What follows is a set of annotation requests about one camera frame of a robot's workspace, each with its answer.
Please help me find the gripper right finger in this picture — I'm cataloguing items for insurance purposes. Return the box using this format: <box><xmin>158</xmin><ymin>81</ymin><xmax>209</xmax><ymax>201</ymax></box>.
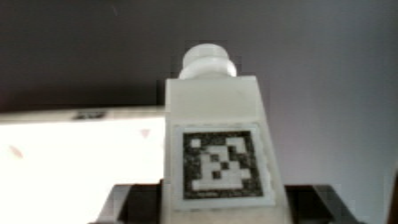
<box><xmin>284</xmin><ymin>185</ymin><xmax>366</xmax><ymax>224</ymax></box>

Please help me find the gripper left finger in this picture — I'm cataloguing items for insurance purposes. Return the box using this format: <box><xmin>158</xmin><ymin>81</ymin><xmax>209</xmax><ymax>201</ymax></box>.
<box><xmin>89</xmin><ymin>184</ymin><xmax>161</xmax><ymax>224</ymax></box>

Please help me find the white square tabletop tray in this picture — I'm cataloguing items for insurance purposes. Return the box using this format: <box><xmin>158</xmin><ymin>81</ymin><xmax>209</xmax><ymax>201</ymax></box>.
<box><xmin>0</xmin><ymin>107</ymin><xmax>165</xmax><ymax>224</ymax></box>

